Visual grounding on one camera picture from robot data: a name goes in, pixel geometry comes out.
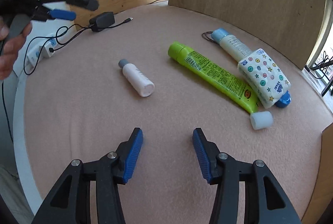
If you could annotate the black power adapter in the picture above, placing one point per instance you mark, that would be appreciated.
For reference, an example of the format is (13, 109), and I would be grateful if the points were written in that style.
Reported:
(102, 21)

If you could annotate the button-pattern tissue pack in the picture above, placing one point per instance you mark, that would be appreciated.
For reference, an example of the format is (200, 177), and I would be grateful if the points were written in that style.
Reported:
(265, 77)

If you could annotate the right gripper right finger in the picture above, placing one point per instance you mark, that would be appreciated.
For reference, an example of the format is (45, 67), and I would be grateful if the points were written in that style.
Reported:
(265, 199)

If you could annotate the white tube with blue cap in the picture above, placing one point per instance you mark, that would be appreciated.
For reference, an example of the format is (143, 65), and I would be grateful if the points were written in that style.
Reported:
(231, 44)

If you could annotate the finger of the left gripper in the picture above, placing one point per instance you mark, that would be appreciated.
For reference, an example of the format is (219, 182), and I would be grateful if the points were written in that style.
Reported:
(43, 14)
(91, 5)

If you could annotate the small white pink bottle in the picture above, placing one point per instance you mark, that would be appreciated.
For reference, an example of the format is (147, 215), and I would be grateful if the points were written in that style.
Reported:
(143, 85)

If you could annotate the person's left hand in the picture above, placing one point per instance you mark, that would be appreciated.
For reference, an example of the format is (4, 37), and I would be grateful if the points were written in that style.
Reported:
(11, 50)

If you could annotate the cardboard box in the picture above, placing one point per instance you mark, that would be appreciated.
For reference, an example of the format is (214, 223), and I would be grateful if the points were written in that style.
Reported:
(319, 209)

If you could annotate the green cream tube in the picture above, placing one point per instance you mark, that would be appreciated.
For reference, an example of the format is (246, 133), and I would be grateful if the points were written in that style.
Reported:
(230, 85)

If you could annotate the white power strip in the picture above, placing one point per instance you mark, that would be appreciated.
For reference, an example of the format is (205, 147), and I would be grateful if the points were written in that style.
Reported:
(43, 49)

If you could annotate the black tripod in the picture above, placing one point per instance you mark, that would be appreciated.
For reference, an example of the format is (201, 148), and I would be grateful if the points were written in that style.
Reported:
(321, 69)

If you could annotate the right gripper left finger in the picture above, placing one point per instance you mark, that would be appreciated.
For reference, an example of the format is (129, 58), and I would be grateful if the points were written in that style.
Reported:
(69, 199)

